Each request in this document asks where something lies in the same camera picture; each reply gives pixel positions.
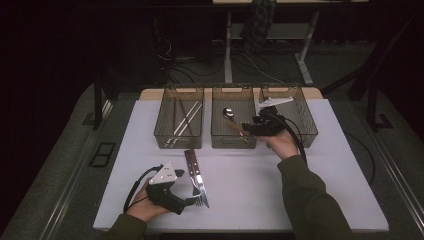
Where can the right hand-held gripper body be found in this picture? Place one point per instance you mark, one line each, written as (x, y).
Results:
(268, 125)

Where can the smoky transparent plastic bin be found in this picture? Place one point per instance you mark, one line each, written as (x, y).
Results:
(166, 123)
(220, 130)
(303, 116)

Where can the black floor socket frame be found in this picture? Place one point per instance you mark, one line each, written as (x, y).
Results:
(96, 161)

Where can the person's right hand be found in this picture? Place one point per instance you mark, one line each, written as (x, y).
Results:
(283, 145)

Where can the dark patterned cloth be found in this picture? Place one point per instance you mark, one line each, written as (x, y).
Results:
(258, 23)

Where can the desk with white legs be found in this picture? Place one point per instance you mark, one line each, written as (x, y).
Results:
(276, 30)

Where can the metal chopsticks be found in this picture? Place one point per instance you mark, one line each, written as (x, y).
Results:
(186, 117)

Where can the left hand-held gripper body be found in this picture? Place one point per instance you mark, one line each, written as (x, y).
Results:
(163, 196)

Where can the black metal stand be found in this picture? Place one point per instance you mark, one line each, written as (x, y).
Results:
(372, 110)
(97, 106)

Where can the metal spoon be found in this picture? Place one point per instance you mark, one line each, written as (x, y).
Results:
(228, 112)

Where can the person's left hand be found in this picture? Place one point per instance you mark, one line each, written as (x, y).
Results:
(143, 209)

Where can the white chopstick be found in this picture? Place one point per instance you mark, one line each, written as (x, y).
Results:
(190, 120)

